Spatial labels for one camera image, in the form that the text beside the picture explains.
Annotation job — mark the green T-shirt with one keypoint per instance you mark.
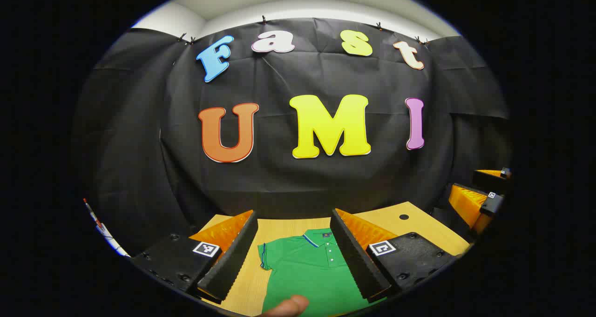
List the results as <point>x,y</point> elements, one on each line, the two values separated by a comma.
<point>302,275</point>

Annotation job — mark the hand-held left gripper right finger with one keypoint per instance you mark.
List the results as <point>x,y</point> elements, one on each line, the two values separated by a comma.
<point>354,256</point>

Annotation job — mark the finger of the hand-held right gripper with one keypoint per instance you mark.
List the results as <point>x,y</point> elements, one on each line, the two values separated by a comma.
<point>489,179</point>
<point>465,203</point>

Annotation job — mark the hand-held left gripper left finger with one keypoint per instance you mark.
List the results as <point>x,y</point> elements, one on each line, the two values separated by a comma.
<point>233,261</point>

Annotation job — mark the black backdrop cloth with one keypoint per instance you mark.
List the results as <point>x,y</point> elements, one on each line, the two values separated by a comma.
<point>279,182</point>

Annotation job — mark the white red printed strip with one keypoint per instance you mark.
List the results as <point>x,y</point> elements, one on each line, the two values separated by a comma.
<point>104,231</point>

